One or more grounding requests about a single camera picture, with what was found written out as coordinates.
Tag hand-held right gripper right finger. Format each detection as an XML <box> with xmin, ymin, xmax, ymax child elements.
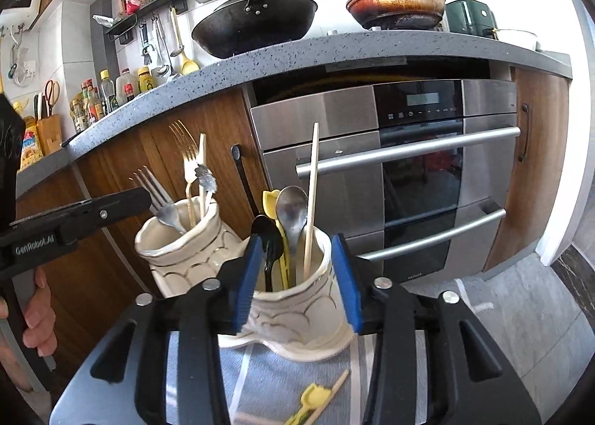
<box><xmin>331</xmin><ymin>234</ymin><xmax>542</xmax><ymax>425</ymax></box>

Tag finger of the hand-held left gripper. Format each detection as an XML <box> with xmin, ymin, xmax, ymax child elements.
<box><xmin>10</xmin><ymin>187</ymin><xmax>151</xmax><ymax>245</ymax></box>

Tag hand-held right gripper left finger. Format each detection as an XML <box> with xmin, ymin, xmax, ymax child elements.
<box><xmin>49</xmin><ymin>234</ymin><xmax>264</xmax><ymax>425</ymax></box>

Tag cream ceramic utensil holder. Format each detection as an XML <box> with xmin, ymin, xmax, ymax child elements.
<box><xmin>135</xmin><ymin>199</ymin><xmax>356</xmax><ymax>363</ymax></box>

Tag silver fork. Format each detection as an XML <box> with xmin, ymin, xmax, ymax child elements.
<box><xmin>130</xmin><ymin>166</ymin><xmax>187</xmax><ymax>234</ymax></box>

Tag silver spoon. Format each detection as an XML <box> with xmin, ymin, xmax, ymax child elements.
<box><xmin>276</xmin><ymin>186</ymin><xmax>309</xmax><ymax>286</ymax></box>

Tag yellow plastic spoon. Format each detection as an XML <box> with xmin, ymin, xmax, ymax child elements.
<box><xmin>263</xmin><ymin>190</ymin><xmax>293</xmax><ymax>290</ymax></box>
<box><xmin>283</xmin><ymin>383</ymin><xmax>334</xmax><ymax>425</ymax></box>

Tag gold fork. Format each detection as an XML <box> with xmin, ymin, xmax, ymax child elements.
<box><xmin>168</xmin><ymin>120</ymin><xmax>202</xmax><ymax>226</ymax></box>

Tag person's left hand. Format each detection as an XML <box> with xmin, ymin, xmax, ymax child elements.
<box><xmin>22</xmin><ymin>267</ymin><xmax>57</xmax><ymax>357</ymax></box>

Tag black spoon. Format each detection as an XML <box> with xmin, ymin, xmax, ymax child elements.
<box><xmin>251</xmin><ymin>215</ymin><xmax>284</xmax><ymax>293</ymax></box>

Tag wide wooden cabinet door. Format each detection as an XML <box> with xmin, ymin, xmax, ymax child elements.
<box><xmin>74</xmin><ymin>86</ymin><xmax>271</xmax><ymax>296</ymax></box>

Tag wooden knife block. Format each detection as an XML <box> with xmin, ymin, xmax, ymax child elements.
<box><xmin>36</xmin><ymin>113</ymin><xmax>64</xmax><ymax>157</ymax></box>

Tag yellow food packet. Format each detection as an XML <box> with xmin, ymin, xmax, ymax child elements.
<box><xmin>17</xmin><ymin>116</ymin><xmax>45</xmax><ymax>171</ymax></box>

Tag grey checked tablecloth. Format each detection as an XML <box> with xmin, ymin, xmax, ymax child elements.
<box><xmin>158</xmin><ymin>276</ymin><xmax>503</xmax><ymax>425</ymax></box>

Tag row of sauce bottles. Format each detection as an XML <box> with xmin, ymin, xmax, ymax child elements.
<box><xmin>70</xmin><ymin>78</ymin><xmax>106</xmax><ymax>133</ymax></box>

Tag clear oil bottle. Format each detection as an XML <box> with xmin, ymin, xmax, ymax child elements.
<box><xmin>99</xmin><ymin>70</ymin><xmax>117</xmax><ymax>115</ymax></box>

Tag yellow condiment bottle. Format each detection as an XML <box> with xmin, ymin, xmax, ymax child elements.
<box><xmin>137</xmin><ymin>66</ymin><xmax>155</xmax><ymax>95</ymax></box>

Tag metal ladle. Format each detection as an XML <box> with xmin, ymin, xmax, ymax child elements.
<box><xmin>151</xmin><ymin>16</ymin><xmax>171</xmax><ymax>78</ymax></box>

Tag stainless steel built-in oven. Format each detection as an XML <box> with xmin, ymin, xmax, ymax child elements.
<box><xmin>250</xmin><ymin>78</ymin><xmax>521</xmax><ymax>289</ymax></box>

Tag yellow ladle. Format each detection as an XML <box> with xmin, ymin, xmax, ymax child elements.
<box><xmin>170</xmin><ymin>7</ymin><xmax>201</xmax><ymax>76</ymax></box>

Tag narrow wooden cabinet door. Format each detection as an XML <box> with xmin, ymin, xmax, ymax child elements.
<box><xmin>483</xmin><ymin>67</ymin><xmax>570</xmax><ymax>273</ymax></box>

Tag grey speckled countertop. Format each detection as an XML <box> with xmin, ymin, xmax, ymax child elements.
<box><xmin>14</xmin><ymin>31</ymin><xmax>573</xmax><ymax>200</ymax></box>

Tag green air fryer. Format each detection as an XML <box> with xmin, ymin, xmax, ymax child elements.
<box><xmin>445</xmin><ymin>0</ymin><xmax>497</xmax><ymax>41</ymax></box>

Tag white pot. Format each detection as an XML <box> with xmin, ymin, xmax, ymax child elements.
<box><xmin>493</xmin><ymin>28</ymin><xmax>540</xmax><ymax>52</ymax></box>

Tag black cabinet door handle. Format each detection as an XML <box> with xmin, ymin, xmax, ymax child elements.
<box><xmin>518</xmin><ymin>103</ymin><xmax>531</xmax><ymax>164</ymax></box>
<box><xmin>231</xmin><ymin>144</ymin><xmax>261</xmax><ymax>222</ymax></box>

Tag red handled scissors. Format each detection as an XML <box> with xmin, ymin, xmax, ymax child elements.
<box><xmin>44</xmin><ymin>80</ymin><xmax>61</xmax><ymax>117</ymax></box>

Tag black wall shelf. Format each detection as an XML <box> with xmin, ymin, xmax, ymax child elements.
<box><xmin>106</xmin><ymin>0</ymin><xmax>190</xmax><ymax>45</ymax></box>

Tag black wok with wooden handle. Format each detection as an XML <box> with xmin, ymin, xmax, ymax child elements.
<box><xmin>192</xmin><ymin>0</ymin><xmax>319</xmax><ymax>59</ymax></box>

